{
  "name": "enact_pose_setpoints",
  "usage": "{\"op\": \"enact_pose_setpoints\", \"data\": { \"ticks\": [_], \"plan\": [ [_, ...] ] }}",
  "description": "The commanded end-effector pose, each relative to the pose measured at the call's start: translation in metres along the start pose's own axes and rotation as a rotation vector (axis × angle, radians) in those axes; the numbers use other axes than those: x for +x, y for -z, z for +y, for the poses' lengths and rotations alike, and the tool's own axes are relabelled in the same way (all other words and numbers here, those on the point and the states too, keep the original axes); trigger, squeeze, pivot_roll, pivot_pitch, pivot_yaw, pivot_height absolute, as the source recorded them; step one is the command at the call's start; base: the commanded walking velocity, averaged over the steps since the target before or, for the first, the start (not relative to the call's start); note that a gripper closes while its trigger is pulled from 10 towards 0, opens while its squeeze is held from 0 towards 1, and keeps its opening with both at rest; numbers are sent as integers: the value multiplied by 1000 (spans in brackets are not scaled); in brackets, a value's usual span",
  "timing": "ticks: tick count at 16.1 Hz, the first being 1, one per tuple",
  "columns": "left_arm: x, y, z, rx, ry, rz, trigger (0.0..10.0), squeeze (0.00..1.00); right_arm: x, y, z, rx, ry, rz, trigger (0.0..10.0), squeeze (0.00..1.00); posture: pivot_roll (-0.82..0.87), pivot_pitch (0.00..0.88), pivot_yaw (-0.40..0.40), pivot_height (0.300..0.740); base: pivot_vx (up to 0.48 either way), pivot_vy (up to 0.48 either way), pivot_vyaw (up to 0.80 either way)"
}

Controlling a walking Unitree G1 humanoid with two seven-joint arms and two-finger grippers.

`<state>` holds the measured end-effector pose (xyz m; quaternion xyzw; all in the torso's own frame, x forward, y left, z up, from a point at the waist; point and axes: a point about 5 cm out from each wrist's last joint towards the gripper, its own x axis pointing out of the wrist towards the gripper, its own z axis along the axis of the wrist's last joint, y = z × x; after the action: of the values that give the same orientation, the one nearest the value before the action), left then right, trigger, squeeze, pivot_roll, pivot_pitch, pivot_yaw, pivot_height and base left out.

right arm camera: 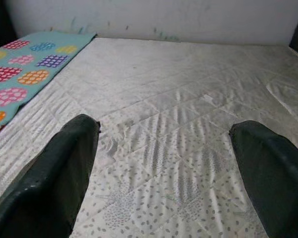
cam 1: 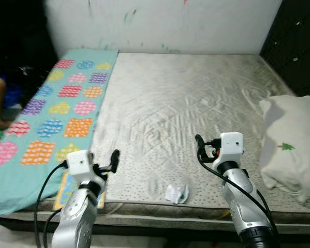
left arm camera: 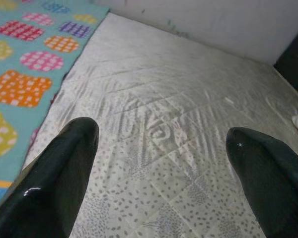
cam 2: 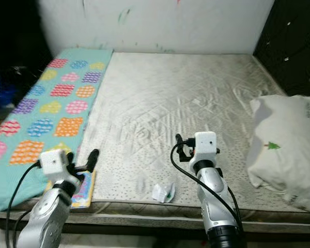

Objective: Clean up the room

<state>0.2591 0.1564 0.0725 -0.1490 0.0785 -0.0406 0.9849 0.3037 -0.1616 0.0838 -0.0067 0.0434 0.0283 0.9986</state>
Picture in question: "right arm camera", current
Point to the teal blanket with colourful shapes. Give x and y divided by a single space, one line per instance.
27 79

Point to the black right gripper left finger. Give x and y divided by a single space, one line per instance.
47 188

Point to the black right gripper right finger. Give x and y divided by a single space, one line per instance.
275 188

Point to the white grey-speckled quilted mattress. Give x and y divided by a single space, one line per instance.
164 86

